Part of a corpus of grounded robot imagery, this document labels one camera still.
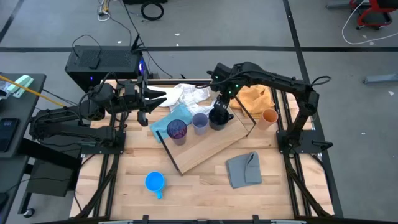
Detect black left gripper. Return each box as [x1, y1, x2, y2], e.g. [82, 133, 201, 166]
[114, 75, 168, 127]

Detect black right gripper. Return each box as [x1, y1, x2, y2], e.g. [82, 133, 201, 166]
[213, 93, 234, 120]

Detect black mug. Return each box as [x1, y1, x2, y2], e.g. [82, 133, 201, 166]
[208, 107, 234, 131]

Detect lavender plastic cup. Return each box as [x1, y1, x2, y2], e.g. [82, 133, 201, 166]
[192, 112, 209, 136]

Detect purple faceted plastic tumbler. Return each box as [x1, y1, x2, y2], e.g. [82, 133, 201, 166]
[166, 119, 188, 146]

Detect orange plastic cup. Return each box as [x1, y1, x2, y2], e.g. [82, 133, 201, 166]
[257, 108, 279, 131]

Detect blue plastic mug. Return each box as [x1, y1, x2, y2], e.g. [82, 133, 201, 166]
[144, 170, 166, 200]

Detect plain white folded cloth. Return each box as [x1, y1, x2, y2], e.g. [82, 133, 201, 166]
[146, 85, 184, 108]

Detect teal cloth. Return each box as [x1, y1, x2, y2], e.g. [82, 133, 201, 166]
[149, 103, 193, 143]

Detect white checked cloth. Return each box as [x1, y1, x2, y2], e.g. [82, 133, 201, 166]
[169, 83, 218, 118]

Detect yellow cloth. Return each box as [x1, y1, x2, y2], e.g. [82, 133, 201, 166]
[229, 83, 276, 120]

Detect black computer tower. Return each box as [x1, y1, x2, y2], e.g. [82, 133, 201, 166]
[64, 45, 147, 93]

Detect black antenna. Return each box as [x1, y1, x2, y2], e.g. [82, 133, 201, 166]
[130, 33, 147, 54]

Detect grey folded cloth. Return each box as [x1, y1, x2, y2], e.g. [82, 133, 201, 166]
[226, 151, 263, 189]

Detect black cabinet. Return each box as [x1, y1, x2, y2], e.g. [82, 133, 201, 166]
[26, 146, 91, 197]

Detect mint green stapler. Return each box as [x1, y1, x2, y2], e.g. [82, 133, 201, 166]
[6, 74, 34, 99]

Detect black side desk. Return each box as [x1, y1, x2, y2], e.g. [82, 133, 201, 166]
[0, 73, 47, 224]

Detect black smartphone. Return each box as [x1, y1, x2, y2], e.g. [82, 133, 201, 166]
[0, 118, 20, 153]

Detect grey metal desk foot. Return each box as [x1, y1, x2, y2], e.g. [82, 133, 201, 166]
[325, 1, 352, 9]
[362, 73, 398, 85]

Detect red rolling stool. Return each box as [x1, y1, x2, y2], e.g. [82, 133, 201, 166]
[349, 0, 398, 31]

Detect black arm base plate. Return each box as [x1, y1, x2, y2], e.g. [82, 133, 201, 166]
[80, 129, 127, 156]
[276, 129, 333, 154]

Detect black cable coil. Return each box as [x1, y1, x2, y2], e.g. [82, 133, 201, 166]
[140, 1, 165, 21]

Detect yellow strap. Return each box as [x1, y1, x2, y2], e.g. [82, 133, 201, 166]
[0, 74, 66, 108]

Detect black aluminium table frame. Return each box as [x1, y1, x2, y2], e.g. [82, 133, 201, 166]
[70, 79, 345, 224]

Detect white floor cable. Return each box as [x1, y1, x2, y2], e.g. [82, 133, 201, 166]
[341, 0, 398, 46]

